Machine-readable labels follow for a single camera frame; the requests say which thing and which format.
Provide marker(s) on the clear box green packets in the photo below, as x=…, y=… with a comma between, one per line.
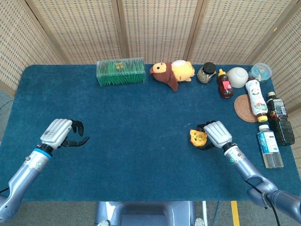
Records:
x=121, y=75

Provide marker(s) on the yellow plush bird brown scarf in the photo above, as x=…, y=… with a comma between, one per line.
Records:
x=182, y=71

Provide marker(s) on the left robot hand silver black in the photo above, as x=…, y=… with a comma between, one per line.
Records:
x=55, y=133

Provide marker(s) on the bamboo folding screen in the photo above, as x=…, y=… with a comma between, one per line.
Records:
x=160, y=28

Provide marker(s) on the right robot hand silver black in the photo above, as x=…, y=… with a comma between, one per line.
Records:
x=218, y=134

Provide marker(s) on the dark tea bottle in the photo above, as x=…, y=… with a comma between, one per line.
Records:
x=281, y=120

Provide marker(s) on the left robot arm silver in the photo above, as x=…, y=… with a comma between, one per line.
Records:
x=26, y=174

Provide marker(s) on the water bottle blue label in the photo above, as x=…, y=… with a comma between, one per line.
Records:
x=268, y=143

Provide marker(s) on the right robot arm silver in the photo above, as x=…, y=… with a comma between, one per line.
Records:
x=247, y=167

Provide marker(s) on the blue table mat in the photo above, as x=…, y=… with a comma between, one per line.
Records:
x=129, y=141

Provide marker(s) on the white bowl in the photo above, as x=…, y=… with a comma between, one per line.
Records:
x=238, y=77

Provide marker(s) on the woven round coaster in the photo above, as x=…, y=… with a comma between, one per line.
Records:
x=243, y=107

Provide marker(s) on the glass jar black lid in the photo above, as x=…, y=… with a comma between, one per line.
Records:
x=205, y=75

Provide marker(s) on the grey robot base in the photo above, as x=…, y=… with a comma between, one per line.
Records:
x=145, y=213

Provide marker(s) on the white squeeze bottle yellow cap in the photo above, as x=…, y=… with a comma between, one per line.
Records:
x=255, y=96

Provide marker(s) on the yellow tape measure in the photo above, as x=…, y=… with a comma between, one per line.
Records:
x=197, y=137

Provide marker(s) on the honey bottle red label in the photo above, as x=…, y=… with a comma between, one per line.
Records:
x=225, y=87

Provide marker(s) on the white pole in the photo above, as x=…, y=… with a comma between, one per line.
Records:
x=204, y=212

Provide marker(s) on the clear round container blue contents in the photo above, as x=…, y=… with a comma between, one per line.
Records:
x=261, y=70

